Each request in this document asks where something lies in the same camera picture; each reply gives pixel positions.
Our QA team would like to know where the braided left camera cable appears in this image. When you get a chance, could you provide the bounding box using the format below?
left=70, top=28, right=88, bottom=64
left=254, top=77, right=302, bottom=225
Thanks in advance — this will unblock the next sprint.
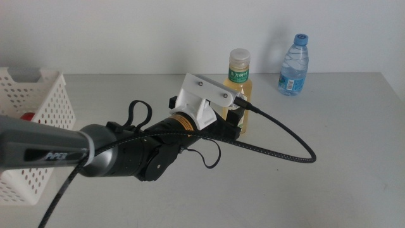
left=37, top=96, right=318, bottom=228

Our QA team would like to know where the yellow tea bottle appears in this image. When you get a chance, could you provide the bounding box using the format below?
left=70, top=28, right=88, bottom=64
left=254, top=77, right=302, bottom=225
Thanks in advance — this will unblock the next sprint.
left=221, top=47, right=254, bottom=136

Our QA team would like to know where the clear water bottle blue label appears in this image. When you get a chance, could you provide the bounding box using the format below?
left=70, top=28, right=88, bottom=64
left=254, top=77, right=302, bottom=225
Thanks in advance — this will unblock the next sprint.
left=277, top=33, right=310, bottom=97

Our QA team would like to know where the white perforated plastic basket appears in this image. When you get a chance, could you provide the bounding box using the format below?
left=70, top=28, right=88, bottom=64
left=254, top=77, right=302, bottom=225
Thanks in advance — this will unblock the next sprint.
left=0, top=66, right=77, bottom=206

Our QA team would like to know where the thin black wire loop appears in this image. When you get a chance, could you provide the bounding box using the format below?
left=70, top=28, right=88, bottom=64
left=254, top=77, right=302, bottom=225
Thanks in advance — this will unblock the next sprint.
left=127, top=99, right=153, bottom=131
left=183, top=138, right=221, bottom=170

